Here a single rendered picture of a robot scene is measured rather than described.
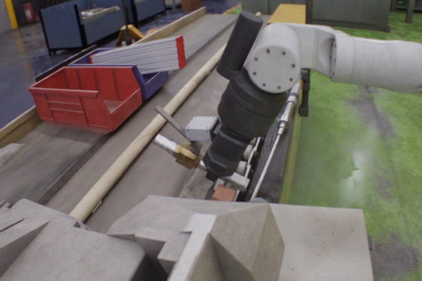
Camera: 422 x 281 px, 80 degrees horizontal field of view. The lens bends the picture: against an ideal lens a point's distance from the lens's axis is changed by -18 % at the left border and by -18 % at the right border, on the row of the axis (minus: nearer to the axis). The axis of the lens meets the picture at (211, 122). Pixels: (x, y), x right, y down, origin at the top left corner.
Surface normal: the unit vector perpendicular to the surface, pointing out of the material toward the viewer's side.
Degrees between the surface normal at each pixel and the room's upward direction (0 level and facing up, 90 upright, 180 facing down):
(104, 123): 92
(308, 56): 91
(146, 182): 0
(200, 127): 5
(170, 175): 0
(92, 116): 92
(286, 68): 91
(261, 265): 71
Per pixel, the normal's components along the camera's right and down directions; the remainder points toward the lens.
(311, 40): -0.27, 0.52
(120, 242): -0.23, -0.86
